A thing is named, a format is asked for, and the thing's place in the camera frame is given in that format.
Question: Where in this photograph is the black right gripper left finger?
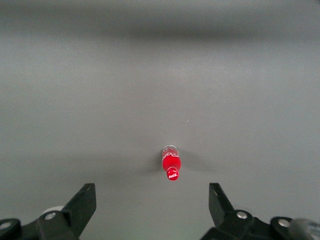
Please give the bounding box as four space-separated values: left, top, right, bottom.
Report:
0 182 98 240

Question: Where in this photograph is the red cola bottle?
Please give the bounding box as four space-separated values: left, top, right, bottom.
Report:
160 144 182 182

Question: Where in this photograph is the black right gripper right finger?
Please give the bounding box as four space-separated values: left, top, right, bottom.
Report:
199 182 320 240

